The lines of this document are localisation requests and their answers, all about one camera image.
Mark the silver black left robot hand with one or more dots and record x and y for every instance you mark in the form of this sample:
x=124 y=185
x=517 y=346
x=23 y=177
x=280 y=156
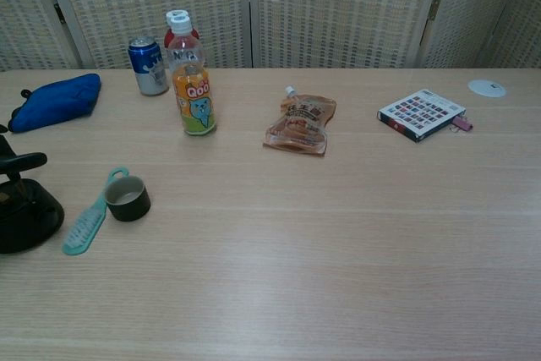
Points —
x=25 y=161

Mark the black kettle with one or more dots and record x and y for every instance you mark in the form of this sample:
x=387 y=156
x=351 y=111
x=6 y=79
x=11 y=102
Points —
x=29 y=221

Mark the blue fabric pouch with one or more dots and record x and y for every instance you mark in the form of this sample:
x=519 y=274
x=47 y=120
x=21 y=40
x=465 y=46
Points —
x=55 y=103

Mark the teal plastic brush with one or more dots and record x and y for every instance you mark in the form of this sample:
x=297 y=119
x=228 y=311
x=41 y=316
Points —
x=84 y=225

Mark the black cup with pale inside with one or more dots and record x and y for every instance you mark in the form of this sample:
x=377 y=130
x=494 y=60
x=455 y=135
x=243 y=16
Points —
x=131 y=209

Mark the blue white drink can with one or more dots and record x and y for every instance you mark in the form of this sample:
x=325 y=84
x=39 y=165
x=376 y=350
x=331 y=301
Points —
x=150 y=69

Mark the orange Qoo drink bottle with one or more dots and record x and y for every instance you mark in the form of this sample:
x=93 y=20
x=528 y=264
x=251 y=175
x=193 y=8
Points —
x=194 y=99

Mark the red bottle with white cap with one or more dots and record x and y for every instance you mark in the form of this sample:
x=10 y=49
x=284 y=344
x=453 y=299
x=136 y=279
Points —
x=173 y=13

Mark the orange spout food pouch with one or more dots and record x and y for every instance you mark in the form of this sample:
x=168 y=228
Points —
x=300 y=124

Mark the woven folding screen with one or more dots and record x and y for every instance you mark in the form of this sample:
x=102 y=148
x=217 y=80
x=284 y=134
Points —
x=338 y=10

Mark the box with colourful grid print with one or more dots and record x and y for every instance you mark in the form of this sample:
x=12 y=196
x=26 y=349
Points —
x=422 y=111

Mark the pink binder clip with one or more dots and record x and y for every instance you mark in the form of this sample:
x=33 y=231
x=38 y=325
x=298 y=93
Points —
x=464 y=125

